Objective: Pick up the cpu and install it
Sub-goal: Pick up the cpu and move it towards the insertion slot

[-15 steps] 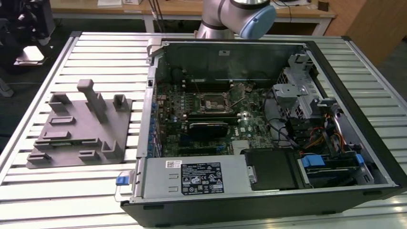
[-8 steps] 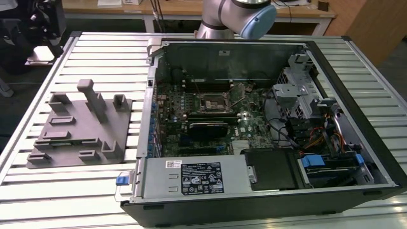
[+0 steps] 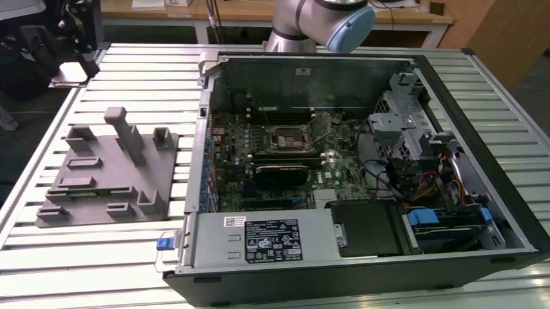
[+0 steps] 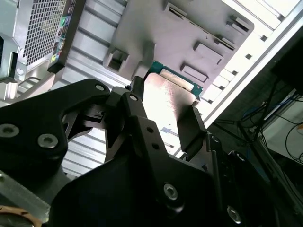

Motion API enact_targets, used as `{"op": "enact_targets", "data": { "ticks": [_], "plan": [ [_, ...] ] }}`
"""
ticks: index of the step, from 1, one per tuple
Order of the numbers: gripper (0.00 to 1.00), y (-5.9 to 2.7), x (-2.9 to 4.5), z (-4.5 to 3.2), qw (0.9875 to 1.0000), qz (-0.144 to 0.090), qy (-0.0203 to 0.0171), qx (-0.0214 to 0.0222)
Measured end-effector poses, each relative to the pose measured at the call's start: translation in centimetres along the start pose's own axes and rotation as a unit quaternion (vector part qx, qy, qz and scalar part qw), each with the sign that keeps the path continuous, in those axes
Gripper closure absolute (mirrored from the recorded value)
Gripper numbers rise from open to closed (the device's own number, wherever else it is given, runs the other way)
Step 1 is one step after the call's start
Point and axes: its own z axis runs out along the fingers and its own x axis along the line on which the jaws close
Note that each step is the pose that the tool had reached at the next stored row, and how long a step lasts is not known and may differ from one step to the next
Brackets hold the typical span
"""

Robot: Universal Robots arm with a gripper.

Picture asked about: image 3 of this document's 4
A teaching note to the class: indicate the CPU socket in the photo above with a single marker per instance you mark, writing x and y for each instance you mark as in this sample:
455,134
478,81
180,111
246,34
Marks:
286,137

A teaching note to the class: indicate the white case sticker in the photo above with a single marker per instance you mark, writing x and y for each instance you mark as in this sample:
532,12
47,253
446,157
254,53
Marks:
303,71

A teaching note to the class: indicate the black graphics card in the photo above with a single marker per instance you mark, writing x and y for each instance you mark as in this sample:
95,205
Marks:
281,176

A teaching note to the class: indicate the brown wooden cabinet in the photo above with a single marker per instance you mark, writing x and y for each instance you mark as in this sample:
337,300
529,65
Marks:
508,32

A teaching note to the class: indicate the grey power supply unit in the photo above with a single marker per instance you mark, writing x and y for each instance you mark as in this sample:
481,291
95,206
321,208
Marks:
215,238

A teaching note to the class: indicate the blue case latch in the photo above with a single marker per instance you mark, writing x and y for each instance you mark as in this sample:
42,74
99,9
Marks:
164,243

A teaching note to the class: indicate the blue disk carrier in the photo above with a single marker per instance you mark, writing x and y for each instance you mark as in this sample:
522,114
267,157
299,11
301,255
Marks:
423,218

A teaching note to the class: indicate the grey parts rack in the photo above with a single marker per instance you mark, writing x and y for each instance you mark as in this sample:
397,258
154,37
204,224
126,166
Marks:
116,180

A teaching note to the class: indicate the silver chipset heatsink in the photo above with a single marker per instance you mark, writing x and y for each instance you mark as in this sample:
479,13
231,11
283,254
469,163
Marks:
325,199

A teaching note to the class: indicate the small black desk object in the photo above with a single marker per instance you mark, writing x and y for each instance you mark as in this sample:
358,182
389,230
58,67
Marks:
437,8

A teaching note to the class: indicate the white labelled box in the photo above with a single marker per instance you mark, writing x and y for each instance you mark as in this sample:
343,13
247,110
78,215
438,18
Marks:
178,2

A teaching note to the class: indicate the grey furniture leg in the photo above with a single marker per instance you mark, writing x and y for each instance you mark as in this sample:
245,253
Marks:
7,122

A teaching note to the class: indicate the green RAM stick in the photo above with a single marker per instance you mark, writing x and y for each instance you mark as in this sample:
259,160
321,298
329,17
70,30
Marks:
287,161

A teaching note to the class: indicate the green motherboard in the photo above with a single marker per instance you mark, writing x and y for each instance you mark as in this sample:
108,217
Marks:
339,161

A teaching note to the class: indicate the white paper box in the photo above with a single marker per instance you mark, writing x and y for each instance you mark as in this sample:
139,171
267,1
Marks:
148,4

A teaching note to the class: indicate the thin metal locking lever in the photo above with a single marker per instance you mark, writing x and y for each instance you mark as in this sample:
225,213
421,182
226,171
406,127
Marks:
267,117
325,136

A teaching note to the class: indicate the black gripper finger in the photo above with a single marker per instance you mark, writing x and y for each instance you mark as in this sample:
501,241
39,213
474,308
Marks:
39,38
91,58

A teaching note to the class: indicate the silver CPU chip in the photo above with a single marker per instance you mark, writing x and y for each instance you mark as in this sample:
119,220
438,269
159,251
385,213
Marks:
72,72

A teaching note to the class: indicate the black plastic shroud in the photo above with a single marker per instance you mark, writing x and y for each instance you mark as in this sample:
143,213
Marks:
370,228

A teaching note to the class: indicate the black PC case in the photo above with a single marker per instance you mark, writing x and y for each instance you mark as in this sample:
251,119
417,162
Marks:
322,283

